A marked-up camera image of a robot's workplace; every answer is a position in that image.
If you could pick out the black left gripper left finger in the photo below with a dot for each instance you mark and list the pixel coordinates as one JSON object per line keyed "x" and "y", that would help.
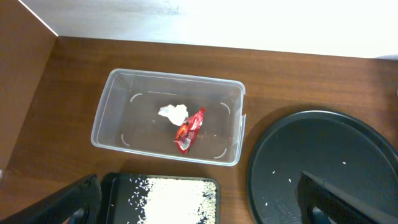
{"x": 79, "y": 202}

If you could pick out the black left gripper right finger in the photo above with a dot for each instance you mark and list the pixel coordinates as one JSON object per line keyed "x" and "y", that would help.
{"x": 321, "y": 202}

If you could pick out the red snack wrapper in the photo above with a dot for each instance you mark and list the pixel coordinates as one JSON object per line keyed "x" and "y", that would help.
{"x": 187, "y": 133}

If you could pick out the white tissue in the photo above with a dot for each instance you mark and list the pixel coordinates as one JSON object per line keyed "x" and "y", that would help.
{"x": 177, "y": 115}

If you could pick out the black rectangular tray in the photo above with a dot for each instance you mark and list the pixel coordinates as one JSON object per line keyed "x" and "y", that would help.
{"x": 116, "y": 188}

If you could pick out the round black tray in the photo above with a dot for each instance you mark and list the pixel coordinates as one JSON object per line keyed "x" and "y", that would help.
{"x": 340, "y": 149}

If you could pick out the pile of white rice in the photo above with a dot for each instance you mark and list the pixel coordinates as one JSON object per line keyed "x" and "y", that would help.
{"x": 168, "y": 200}

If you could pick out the clear plastic bin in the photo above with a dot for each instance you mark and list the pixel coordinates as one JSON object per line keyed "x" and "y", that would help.
{"x": 127, "y": 118}

